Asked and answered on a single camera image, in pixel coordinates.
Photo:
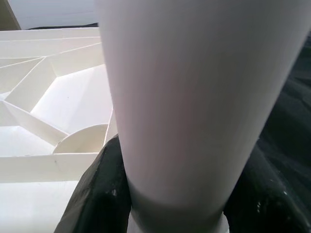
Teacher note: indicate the black cloth table cover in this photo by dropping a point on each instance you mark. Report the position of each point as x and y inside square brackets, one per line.
[291, 109]

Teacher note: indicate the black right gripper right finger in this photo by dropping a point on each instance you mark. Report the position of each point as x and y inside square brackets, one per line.
[272, 213]

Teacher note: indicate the white plastic children table top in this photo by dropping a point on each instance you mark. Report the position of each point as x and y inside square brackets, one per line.
[36, 206]

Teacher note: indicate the white plastic table leg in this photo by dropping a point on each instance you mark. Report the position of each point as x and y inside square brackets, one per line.
[194, 97]

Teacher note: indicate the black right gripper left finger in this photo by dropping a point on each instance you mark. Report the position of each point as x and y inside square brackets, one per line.
[102, 206]

